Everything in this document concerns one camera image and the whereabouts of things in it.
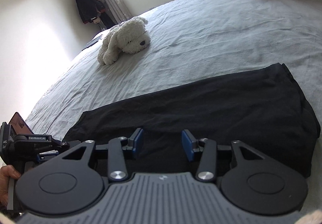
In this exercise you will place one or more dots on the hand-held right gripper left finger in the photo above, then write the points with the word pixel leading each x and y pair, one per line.
pixel 139 142

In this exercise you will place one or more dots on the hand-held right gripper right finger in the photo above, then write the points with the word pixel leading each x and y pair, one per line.
pixel 188 144

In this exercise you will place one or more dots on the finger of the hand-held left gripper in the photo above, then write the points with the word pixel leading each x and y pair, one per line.
pixel 65 143
pixel 47 156

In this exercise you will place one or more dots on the black t-shirt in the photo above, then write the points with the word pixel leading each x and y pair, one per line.
pixel 201 105

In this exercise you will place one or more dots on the person's left hand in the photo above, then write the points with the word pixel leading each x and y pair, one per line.
pixel 5 183

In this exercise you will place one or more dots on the smartphone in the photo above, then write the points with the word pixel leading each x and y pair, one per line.
pixel 18 123

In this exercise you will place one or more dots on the dark flat tablet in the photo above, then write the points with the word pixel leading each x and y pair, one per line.
pixel 94 41

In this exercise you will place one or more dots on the white plush dog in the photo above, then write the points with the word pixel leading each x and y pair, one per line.
pixel 125 35

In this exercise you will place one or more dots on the dark hanging jacket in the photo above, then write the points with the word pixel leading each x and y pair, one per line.
pixel 86 2

